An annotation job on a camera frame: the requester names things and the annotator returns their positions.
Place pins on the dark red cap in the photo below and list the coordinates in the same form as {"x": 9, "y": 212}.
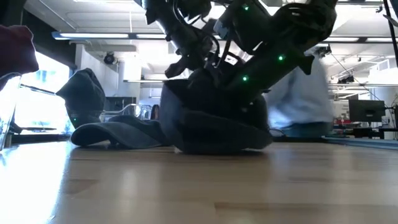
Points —
{"x": 15, "y": 49}

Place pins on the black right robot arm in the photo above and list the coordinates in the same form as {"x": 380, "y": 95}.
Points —
{"x": 280, "y": 31}

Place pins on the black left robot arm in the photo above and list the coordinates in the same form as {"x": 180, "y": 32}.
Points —
{"x": 155, "y": 9}

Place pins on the person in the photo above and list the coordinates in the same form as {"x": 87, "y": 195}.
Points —
{"x": 298, "y": 99}

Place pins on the black ceiling spotlight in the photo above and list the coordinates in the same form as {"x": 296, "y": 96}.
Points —
{"x": 109, "y": 58}
{"x": 346, "y": 79}

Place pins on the dark cabinet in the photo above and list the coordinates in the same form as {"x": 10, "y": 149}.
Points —
{"x": 118, "y": 104}

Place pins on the ceiling light strip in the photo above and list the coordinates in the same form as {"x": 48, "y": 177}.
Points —
{"x": 93, "y": 35}

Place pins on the black computer monitor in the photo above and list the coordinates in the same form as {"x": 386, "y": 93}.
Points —
{"x": 367, "y": 110}

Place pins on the blue-grey tabletop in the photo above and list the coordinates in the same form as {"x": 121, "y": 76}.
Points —
{"x": 363, "y": 143}

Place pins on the black desk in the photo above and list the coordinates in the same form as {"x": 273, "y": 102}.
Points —
{"x": 373, "y": 132}

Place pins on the black aluminium frame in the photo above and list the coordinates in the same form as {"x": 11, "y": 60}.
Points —
{"x": 40, "y": 138}

